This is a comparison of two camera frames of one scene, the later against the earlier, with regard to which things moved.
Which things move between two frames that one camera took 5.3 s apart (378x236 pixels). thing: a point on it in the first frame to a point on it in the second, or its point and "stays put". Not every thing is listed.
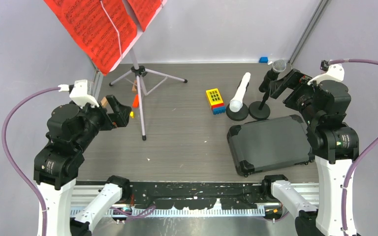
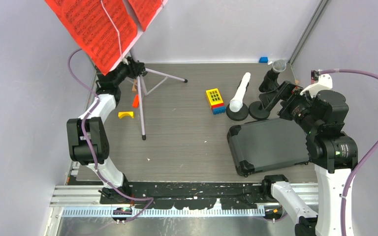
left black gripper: (120, 116) to (134, 68)
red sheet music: (144, 10) stays put
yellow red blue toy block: (216, 102) stays put
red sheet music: (89, 23) stays put
